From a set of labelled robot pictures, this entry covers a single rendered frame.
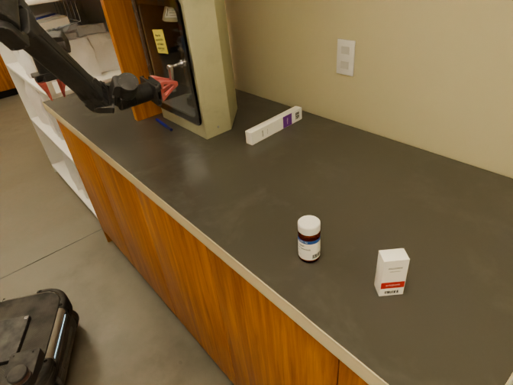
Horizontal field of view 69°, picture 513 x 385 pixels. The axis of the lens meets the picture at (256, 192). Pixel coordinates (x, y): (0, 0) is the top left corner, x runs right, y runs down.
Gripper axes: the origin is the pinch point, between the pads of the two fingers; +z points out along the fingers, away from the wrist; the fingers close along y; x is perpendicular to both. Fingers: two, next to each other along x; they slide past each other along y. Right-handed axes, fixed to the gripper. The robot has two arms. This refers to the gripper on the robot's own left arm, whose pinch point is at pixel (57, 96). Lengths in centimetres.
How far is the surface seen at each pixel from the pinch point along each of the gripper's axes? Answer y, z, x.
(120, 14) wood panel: 28.1, -23.6, -8.8
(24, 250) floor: -37, 109, 87
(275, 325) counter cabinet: 6, 34, -108
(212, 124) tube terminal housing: 36, 11, -46
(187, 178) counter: 14, 16, -62
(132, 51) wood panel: 29.0, -10.5, -8.7
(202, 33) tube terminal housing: 38, -19, -46
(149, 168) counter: 9, 16, -48
